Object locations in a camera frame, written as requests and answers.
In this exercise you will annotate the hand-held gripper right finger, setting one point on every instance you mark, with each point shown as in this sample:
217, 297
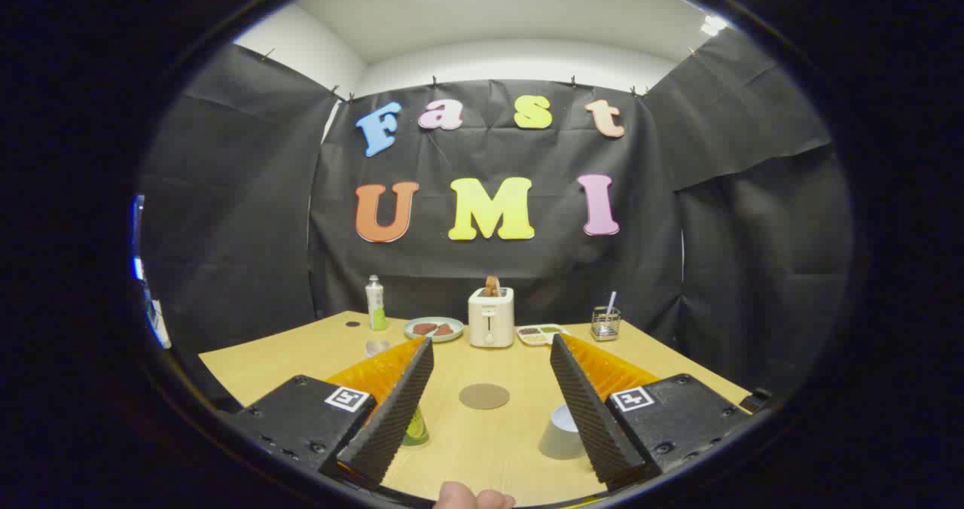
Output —
591, 411

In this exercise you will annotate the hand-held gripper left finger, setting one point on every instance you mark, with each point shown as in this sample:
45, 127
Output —
395, 411

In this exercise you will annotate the clear green label juice bottle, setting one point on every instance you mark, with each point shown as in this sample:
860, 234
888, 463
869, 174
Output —
416, 430

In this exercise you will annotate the white cup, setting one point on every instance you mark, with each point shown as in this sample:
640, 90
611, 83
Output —
559, 434

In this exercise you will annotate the round brown coaster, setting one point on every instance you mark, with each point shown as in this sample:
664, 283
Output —
484, 396

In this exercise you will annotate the white green capped bottle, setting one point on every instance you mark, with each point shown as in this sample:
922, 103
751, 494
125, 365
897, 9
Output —
375, 306

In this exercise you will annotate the pale green plate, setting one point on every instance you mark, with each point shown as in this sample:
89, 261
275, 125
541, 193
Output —
433, 337

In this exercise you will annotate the brown meat slice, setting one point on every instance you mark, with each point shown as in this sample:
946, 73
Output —
424, 328
445, 330

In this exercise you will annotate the white divided snack tray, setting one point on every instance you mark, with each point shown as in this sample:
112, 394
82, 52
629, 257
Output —
541, 334

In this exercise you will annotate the wooden table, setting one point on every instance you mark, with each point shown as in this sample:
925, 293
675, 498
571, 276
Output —
489, 456

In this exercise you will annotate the white spoon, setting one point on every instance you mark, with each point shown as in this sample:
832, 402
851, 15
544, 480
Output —
611, 302

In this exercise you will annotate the cream toaster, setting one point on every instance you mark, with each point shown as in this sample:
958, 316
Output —
491, 321

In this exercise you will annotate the toasted bread slice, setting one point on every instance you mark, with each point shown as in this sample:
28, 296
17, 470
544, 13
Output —
492, 286

